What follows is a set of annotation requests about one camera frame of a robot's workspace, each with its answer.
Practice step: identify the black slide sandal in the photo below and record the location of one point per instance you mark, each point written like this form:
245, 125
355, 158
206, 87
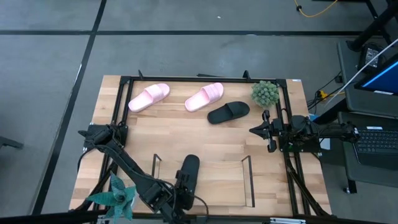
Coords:
228, 112
191, 165

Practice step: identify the black power adapter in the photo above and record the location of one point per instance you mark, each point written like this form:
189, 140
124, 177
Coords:
370, 56

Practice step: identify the small blue object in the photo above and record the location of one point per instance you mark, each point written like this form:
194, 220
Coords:
314, 117

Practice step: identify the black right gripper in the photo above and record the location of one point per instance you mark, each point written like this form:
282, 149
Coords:
276, 129

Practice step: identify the pink slide sandal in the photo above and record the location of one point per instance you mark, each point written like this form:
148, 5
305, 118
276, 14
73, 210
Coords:
149, 97
203, 97

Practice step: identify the black furniture foot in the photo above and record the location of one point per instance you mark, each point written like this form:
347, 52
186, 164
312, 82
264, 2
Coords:
11, 143

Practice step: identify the black desk leg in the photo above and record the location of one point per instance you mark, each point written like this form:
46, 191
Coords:
373, 28

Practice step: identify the wooden shelf with black legs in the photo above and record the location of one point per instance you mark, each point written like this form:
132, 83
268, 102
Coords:
217, 183

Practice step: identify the bushy green plant white pot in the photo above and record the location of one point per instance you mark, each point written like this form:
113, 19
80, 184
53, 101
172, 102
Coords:
265, 93

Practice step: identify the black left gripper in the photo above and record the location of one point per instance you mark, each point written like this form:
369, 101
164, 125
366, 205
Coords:
180, 189

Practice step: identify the yellow connector plug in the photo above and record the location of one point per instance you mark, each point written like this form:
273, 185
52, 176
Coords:
323, 95

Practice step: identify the monitor with blue screen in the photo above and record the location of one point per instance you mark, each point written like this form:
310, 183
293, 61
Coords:
385, 77

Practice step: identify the laptop computer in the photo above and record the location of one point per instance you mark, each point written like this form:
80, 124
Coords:
354, 105

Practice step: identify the black laptop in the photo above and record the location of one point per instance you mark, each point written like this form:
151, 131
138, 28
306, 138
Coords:
377, 141

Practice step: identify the white label sheet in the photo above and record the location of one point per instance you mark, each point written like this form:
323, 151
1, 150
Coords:
326, 143

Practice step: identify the black metal table frame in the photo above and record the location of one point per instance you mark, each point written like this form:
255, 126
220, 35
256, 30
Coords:
186, 79

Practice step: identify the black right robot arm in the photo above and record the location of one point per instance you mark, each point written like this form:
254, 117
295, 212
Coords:
329, 130

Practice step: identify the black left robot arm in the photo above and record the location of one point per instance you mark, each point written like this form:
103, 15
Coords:
124, 158

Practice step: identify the teal spiky artificial plant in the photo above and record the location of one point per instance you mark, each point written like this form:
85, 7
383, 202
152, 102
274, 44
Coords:
119, 194

